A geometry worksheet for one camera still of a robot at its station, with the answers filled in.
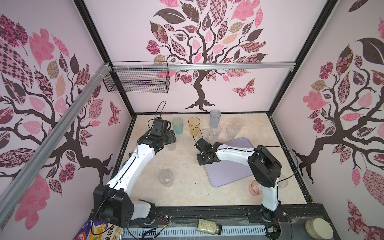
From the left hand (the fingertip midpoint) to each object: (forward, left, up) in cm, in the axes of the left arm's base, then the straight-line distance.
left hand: (169, 138), depth 82 cm
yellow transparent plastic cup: (+18, -14, -7) cm, 24 cm away
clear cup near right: (-21, -64, -13) cm, 69 cm away
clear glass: (+24, -48, -15) cm, 56 cm away
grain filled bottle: (-41, -21, -13) cm, 48 cm away
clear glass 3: (+17, -29, -16) cm, 37 cm away
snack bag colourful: (-41, +33, -18) cm, 56 cm away
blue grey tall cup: (+22, -29, -7) cm, 37 cm away
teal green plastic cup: (+18, -3, -9) cm, 20 cm away
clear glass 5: (+4, +1, -16) cm, 16 cm away
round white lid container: (-42, -70, -11) cm, 82 cm away
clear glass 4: (+14, -21, -16) cm, 30 cm away
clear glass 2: (+17, -41, -16) cm, 48 cm away
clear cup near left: (-17, +2, -17) cm, 24 cm away
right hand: (-4, -18, -17) cm, 25 cm away
